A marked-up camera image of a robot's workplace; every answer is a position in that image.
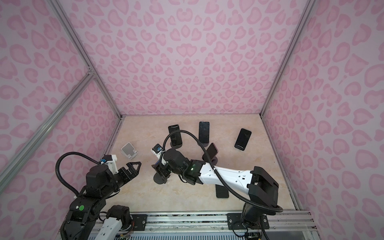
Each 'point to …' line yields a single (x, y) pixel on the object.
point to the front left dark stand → (159, 179)
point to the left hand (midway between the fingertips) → (135, 165)
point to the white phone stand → (129, 150)
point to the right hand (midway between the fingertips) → (158, 159)
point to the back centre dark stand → (204, 144)
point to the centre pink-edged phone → (212, 151)
